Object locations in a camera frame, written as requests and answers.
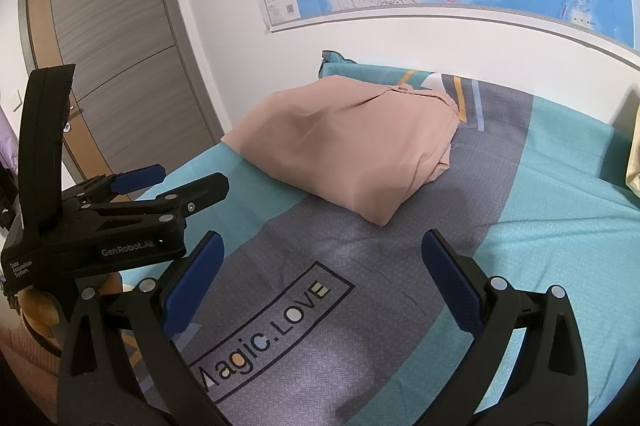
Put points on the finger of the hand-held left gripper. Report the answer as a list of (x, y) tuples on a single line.
[(200, 191), (137, 178)]

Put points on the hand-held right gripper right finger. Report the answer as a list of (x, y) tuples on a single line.
[(450, 281)]

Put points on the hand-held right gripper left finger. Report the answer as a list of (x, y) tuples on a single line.
[(197, 281)]

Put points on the pink hoodie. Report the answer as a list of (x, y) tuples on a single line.
[(340, 145)]

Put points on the person's left hand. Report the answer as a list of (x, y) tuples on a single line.
[(42, 308)]

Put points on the teal grey patterned bed sheet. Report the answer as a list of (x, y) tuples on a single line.
[(550, 231)]

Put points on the purple cloth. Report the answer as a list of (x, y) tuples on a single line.
[(4, 140)]

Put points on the person's pink knit clothing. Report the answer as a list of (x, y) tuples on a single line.
[(25, 366)]

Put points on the grey wooden door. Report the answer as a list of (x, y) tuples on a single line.
[(115, 5)]

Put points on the beige garment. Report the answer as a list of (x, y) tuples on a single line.
[(635, 155)]

